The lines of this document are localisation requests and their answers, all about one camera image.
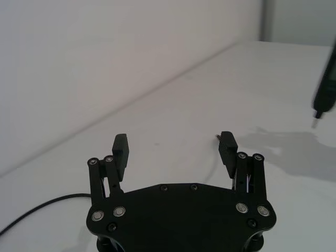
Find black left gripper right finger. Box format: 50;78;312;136
217;131;269;202

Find black cable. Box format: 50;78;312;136
0;133;222;237

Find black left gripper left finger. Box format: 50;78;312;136
87;133;130;205

